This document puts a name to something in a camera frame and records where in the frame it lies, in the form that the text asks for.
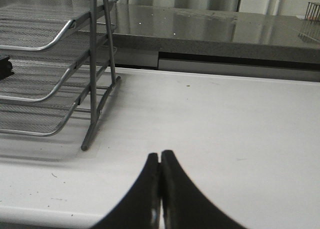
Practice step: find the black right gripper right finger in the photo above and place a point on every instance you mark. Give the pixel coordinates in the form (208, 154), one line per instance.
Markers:
(184, 205)

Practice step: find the grey stone counter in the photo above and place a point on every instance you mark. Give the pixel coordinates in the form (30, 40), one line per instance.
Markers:
(216, 33)

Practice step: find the distant wire rack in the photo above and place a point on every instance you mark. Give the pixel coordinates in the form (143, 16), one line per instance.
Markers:
(312, 12)

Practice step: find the silver mesh tray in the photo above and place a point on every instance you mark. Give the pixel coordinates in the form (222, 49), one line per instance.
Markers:
(36, 107)
(39, 75)
(36, 25)

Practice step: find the red emergency stop button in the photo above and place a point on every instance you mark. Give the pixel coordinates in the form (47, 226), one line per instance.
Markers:
(6, 68)

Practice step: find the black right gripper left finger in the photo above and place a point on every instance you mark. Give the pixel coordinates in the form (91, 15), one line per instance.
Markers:
(140, 207)

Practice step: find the silver metal rack frame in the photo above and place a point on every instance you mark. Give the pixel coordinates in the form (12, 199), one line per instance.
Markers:
(99, 94)

